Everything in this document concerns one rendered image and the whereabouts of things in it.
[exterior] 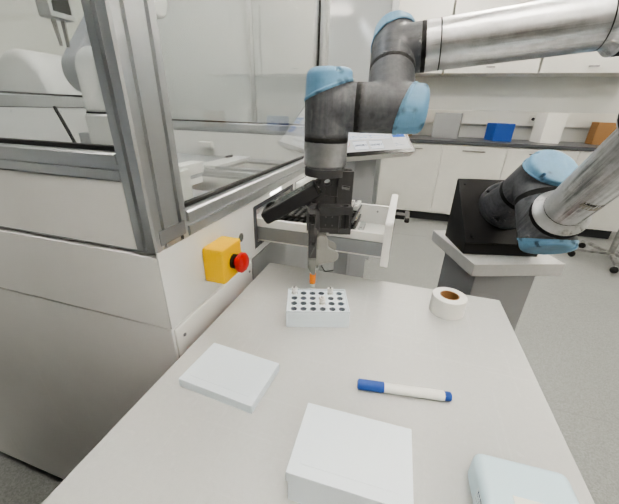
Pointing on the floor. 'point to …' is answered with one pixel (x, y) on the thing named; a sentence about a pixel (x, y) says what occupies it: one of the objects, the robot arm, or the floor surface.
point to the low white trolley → (508, 371)
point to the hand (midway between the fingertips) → (309, 266)
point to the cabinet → (77, 365)
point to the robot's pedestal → (493, 275)
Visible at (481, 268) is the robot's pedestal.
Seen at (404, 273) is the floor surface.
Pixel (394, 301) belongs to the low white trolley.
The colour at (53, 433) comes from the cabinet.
